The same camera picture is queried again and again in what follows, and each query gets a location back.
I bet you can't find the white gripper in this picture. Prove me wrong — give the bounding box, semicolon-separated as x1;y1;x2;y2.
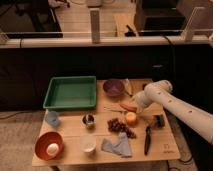
132;91;151;113

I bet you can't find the orange red pepper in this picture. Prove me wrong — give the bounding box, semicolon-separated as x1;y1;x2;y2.
119;103;137;112

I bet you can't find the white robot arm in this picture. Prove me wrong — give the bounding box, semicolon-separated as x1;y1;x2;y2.
133;80;213;145

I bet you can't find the orange round fruit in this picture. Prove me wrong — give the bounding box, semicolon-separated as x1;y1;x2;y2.
124;112;137;126

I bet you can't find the purple bowl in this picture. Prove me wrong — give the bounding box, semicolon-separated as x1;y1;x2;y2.
103;79;125;97

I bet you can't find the bunch of dark grapes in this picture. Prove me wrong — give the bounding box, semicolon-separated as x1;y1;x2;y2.
107;118;136;139

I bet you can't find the blue grey cloth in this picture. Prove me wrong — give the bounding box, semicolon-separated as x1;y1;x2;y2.
101;132;132;157

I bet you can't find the small metal cup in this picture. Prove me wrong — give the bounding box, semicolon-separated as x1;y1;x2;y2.
82;114;95;129

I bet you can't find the clear glass cup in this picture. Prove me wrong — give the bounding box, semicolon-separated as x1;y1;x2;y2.
80;135;96;155

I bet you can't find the green plastic tray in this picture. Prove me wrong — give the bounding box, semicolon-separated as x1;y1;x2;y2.
43;76;97;111

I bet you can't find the blue plastic cup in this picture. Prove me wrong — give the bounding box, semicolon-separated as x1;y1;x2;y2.
45;111;60;127

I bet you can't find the white egg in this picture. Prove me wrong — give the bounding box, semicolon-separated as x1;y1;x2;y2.
46;143;59;156

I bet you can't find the orange bowl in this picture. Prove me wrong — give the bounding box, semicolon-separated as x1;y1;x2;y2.
35;132;63;160

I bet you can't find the black handled knife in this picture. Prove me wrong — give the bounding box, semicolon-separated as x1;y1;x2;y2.
144;126;151;155

